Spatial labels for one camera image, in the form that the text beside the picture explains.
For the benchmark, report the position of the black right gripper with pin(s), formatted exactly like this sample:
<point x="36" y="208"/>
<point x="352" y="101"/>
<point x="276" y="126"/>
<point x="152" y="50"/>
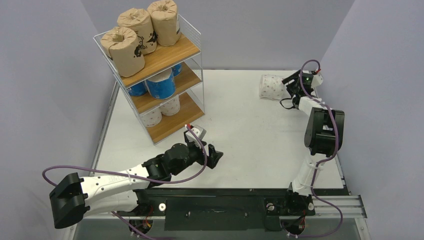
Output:
<point x="291" y="86"/>

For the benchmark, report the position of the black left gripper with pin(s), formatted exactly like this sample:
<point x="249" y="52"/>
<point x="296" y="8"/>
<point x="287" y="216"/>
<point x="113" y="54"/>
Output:
<point x="213" y="157"/>

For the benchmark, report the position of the white floral tissue pack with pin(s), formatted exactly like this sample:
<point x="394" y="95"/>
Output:
<point x="271" y="87"/>

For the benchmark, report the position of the white red-dotted toilet roll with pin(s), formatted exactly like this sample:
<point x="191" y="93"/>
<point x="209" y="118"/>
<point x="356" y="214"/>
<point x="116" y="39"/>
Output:
<point x="171" y="107"/>
<point x="152" y="118"/>

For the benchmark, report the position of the white wire wooden shelf rack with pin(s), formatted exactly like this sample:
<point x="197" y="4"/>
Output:
<point x="189" y="83"/>

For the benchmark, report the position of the blue white roll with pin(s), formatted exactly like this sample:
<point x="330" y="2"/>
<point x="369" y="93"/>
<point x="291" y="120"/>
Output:
<point x="162" y="85"/>

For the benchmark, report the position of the blue toilet roll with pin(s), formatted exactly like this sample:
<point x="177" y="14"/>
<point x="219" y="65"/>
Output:
<point x="176" y="69"/>

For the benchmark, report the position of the blue cartoon-face roll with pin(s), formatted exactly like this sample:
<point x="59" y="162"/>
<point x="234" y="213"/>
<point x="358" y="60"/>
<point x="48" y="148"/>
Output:
<point x="137" y="90"/>

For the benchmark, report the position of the brown roll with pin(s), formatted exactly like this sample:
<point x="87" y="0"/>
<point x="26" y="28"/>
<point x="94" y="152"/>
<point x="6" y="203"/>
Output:
<point x="121" y="45"/>
<point x="166" y="22"/>
<point x="139" y="20"/>

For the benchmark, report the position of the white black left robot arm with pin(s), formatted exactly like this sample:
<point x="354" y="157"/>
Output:
<point x="76" y="197"/>

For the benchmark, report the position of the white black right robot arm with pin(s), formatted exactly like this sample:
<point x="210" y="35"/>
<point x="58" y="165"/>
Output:
<point x="323" y="138"/>

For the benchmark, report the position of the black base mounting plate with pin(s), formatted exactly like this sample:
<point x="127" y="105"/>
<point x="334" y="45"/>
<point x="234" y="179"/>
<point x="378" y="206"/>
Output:
<point x="218" y="209"/>

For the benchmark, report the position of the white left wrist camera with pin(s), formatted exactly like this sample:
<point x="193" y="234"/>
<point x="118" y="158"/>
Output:
<point x="197" y="132"/>

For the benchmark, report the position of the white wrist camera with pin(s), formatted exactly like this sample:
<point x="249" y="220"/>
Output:
<point x="317" y="79"/>
<point x="197" y="132"/>

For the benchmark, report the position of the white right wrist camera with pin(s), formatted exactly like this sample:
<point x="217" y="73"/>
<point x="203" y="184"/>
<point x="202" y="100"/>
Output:
<point x="317" y="79"/>

